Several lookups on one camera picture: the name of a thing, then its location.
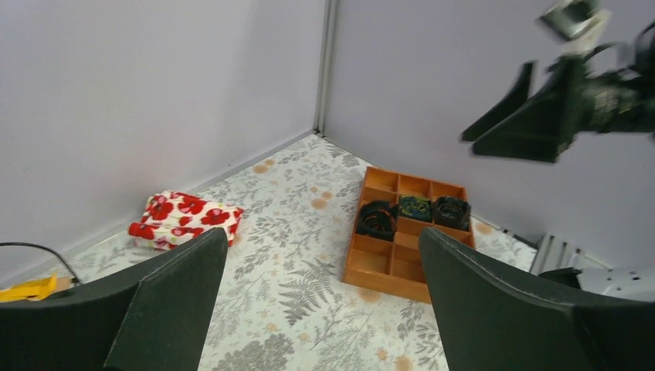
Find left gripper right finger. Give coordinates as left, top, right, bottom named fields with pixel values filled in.
left=419, top=228, right=654, bottom=370

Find dark coiled cable roll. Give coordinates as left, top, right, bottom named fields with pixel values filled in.
left=433, top=196, right=472, bottom=233

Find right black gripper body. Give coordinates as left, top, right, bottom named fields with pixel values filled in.
left=578, top=22, right=654, bottom=135

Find yellow m&m bag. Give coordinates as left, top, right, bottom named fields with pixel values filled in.
left=1, top=274, right=57, bottom=302

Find green black coiled roll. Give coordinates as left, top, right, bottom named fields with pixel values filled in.
left=399, top=195, right=433, bottom=223

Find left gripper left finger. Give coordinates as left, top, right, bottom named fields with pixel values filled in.
left=1, top=228, right=228, bottom=370

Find red white floral pouch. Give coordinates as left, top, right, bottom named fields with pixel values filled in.
left=127, top=190, right=244, bottom=250

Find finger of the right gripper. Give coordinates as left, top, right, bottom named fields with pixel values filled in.
left=460, top=61, right=535, bottom=142
left=470, top=59, right=585, bottom=163

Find black coiled cable roll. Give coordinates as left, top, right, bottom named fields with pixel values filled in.
left=355, top=199, right=400, bottom=243

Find floral table mat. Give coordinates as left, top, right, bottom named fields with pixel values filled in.
left=0, top=134, right=538, bottom=371

